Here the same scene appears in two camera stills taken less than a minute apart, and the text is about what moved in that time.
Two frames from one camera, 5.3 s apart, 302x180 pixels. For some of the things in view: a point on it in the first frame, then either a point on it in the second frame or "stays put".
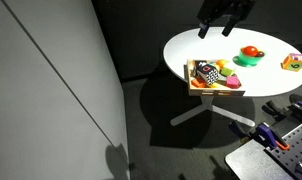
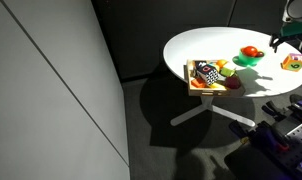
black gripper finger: [204, 26] -> [275, 45]
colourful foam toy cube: [293, 62] stays put
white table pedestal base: [208, 102] stays put
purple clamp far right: [298, 107] stays put
